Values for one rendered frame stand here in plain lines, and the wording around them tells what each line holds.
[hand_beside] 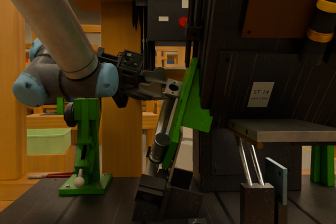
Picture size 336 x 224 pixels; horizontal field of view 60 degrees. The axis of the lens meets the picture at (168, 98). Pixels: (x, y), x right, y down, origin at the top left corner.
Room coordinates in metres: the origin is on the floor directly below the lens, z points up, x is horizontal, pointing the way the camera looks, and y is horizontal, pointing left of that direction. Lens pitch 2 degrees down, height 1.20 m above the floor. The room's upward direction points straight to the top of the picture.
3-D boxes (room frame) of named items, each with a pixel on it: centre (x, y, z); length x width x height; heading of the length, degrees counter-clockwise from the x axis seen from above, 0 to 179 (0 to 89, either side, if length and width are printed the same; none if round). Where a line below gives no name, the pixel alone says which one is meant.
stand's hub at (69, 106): (0.89, 0.30, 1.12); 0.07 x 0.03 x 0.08; 3
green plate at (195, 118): (0.72, -0.07, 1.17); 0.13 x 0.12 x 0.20; 93
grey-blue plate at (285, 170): (0.63, -0.23, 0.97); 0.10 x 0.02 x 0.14; 3
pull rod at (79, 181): (0.80, 0.24, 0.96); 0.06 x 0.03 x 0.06; 3
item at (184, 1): (0.99, -0.02, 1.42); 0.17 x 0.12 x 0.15; 93
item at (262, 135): (0.69, -0.22, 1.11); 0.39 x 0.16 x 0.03; 3
